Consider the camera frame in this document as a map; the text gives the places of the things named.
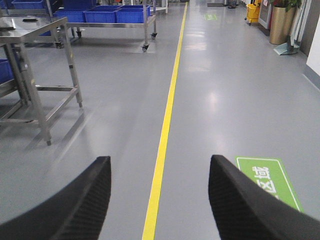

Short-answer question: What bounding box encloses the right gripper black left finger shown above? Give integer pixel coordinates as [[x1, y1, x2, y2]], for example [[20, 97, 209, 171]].
[[0, 156, 112, 240]]

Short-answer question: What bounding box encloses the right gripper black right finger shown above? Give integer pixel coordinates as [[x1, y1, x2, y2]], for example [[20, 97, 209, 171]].
[[208, 155, 320, 240]]

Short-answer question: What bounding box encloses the green floor sign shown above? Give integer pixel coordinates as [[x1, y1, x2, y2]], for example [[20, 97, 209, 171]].
[[235, 156, 304, 212]]

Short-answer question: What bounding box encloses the blue crate under table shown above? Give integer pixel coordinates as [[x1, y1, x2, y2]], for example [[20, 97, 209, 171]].
[[0, 59, 14, 84]]

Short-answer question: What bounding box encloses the grey dustpan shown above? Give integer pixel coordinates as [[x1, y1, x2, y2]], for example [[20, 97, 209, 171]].
[[273, 43, 300, 56]]

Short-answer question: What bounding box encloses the steel table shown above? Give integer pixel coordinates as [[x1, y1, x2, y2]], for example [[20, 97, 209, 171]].
[[0, 16, 84, 147]]

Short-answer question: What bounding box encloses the gold cylindrical planter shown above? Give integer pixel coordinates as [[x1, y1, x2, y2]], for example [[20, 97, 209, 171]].
[[269, 6, 297, 45]]

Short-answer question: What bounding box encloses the yellow mop bucket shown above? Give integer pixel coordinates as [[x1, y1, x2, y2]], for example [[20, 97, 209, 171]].
[[244, 0, 262, 26]]

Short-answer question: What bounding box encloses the blue crate on cart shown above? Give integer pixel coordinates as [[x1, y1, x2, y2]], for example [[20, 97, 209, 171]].
[[115, 5, 145, 23], [83, 5, 119, 23]]

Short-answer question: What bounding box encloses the steel cart with casters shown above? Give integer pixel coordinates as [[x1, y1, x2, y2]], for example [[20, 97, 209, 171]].
[[53, 0, 158, 52]]

